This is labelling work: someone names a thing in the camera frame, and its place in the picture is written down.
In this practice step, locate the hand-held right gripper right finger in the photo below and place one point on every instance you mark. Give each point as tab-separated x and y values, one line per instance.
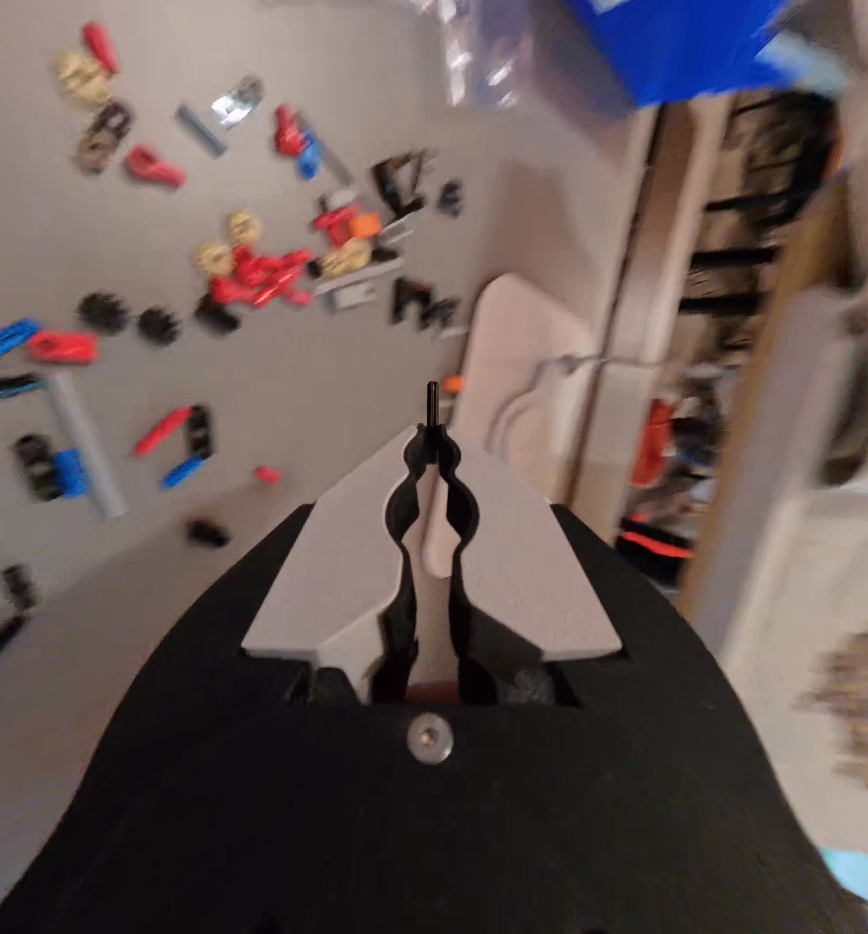
529	584

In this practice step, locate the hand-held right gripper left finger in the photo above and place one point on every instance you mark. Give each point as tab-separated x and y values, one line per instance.
332	584

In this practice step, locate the thin black lego axle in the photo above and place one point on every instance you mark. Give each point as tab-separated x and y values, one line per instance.
432	408

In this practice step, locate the black lego elbow piece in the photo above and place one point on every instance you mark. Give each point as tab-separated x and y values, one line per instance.
18	587

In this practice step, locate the small red lego bush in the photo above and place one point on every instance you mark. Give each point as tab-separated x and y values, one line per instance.
267	475

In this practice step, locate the small black lego piece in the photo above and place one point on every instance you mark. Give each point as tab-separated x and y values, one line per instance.
208	533

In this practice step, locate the blue lego pin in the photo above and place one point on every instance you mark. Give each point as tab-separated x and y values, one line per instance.
310	157
184	472

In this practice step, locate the black three-hole lego beam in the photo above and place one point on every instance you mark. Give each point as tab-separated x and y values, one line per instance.
200	430

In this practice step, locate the small orange lego piece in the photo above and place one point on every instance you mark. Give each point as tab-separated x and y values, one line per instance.
454	384

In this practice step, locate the long red lego pin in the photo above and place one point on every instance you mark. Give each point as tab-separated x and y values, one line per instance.
160	432

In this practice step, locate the lego instruction booklet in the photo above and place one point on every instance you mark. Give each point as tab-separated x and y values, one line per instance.
791	554

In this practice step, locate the long grey lego tube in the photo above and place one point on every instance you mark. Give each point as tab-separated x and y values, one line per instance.
84	445

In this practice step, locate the dark grey lego connector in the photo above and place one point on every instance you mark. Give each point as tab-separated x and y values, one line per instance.
441	312
450	198

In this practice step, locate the light grey cross-hole lego beam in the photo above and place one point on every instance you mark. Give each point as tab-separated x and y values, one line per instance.
354	297

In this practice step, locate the black lego fork piece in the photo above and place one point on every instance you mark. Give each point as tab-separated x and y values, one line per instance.
408	299

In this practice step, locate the black and blue lego connector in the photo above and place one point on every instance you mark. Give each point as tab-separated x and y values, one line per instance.
47	467

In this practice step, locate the long grey lego axle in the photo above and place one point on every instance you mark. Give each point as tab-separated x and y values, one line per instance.
361	277

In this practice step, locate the black lego gear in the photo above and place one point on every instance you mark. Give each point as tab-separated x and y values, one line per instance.
159	325
103	312

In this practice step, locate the cluster of red lego connectors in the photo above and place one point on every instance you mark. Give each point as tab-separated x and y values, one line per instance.
259	281

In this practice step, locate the tan lego gear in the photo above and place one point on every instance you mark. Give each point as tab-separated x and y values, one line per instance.
244	228
213	259
84	79
357	254
334	264

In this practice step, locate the black lego pin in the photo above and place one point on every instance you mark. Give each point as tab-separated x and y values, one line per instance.
385	255

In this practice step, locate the light grey lego connector block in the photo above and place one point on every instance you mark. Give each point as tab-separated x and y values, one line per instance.
397	232

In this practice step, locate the orange lego connector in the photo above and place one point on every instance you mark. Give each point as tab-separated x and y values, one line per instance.
365	226

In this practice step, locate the red lego beam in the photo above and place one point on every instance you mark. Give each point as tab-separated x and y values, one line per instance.
62	346

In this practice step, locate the red lego axle connector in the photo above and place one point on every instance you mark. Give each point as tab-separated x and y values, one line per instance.
335	222

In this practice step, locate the short grey lego tube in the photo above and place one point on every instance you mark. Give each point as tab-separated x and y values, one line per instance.
343	201

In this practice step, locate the blue lego beam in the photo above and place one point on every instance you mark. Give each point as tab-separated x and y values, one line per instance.
3	346

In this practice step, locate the thin grey lego axle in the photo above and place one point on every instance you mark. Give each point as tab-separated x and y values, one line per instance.
335	164

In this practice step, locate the grey lego axle joiner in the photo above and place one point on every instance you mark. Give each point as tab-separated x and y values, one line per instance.
202	131

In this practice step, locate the black two-hole lego beam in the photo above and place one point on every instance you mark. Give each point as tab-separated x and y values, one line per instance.
105	137

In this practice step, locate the red bag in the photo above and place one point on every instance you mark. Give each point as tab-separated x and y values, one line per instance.
653	445

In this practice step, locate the white book stand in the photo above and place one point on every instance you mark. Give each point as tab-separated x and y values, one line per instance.
521	328

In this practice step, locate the black storage rack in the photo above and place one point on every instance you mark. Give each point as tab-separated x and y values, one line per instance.
755	255

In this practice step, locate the clear plastic bag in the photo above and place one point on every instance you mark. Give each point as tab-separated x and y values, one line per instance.
478	58

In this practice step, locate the blue storage bin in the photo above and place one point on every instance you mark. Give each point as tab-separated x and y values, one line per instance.
667	51

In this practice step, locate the black lego frame piece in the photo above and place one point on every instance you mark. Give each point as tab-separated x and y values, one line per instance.
386	186

